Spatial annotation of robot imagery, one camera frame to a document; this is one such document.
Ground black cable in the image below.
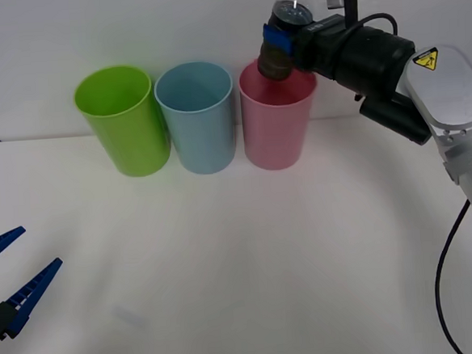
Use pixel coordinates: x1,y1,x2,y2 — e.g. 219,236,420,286
429,198,472,354

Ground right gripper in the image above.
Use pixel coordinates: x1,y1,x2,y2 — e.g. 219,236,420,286
261,13,355,85

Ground clear plastic bottle dark label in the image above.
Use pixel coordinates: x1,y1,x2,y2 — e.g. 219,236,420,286
252,0,326,83

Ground pink plastic bin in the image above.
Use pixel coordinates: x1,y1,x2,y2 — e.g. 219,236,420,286
236,55,324,173

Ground green plastic bin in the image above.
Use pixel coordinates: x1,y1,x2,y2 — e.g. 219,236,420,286
71,61,175,183

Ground pale blue plastic bin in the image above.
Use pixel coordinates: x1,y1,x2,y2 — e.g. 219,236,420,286
151,58,240,179

